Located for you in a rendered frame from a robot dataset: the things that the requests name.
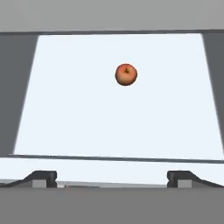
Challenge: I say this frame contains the white fridge drawer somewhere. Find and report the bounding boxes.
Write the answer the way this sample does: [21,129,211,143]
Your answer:
[0,32,224,186]

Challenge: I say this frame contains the grey fridge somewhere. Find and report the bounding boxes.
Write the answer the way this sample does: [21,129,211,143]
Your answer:
[0,0,224,157]

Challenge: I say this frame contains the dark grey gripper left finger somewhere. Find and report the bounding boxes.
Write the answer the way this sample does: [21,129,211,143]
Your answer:
[0,170,58,189]

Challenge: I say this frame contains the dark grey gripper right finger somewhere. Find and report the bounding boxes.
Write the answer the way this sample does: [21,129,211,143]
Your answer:
[166,170,224,189]

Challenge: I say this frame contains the red apple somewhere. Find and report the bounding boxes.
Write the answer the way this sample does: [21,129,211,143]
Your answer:
[115,63,138,87]

